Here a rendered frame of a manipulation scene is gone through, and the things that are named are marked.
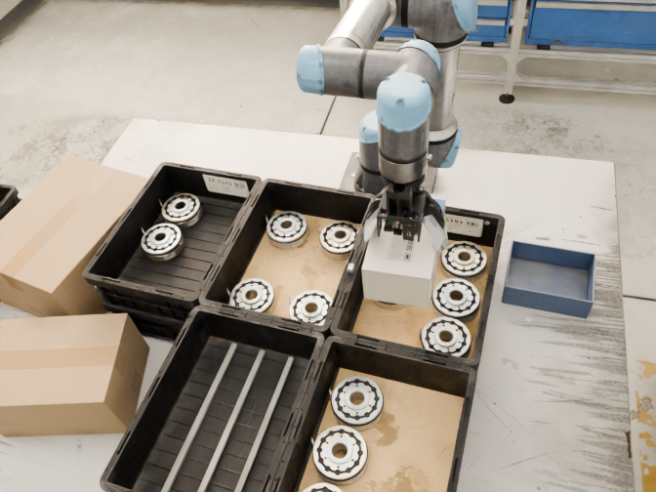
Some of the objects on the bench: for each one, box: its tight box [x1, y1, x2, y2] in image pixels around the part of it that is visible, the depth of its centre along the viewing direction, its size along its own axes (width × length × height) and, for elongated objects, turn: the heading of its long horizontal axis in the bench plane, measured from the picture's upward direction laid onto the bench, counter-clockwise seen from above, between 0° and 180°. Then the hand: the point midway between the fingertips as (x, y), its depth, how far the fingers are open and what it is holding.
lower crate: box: [102, 303, 185, 342], centre depth 156 cm, size 40×30×12 cm
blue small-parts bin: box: [501, 240, 596, 319], centre depth 146 cm, size 20×15×7 cm
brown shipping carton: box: [0, 313, 150, 437], centre depth 136 cm, size 30×22×16 cm
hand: (405, 240), depth 109 cm, fingers closed on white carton, 14 cm apart
